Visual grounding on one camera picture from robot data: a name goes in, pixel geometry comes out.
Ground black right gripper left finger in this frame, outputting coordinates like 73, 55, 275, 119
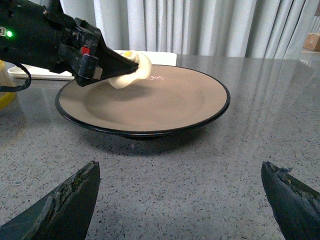
0, 161, 100, 240

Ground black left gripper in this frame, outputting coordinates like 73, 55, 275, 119
43, 0, 138, 87

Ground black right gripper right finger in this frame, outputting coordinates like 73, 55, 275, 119
261, 161, 320, 240

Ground white steamed bun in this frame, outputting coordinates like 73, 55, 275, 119
108, 50, 152, 89

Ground beige plate with black rim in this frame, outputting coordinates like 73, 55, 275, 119
55, 65, 231, 139

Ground cream white rectangular tray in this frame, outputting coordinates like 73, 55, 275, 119
7, 51, 177, 81

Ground grey pleated curtain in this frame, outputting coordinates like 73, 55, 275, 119
61, 0, 318, 59

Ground wooden steamer basket yellow rims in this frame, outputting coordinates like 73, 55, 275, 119
0, 60, 16, 109

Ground brown cardboard box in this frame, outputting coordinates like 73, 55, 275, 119
303, 33, 320, 52

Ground black cable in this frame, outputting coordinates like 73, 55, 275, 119
0, 63, 32, 93

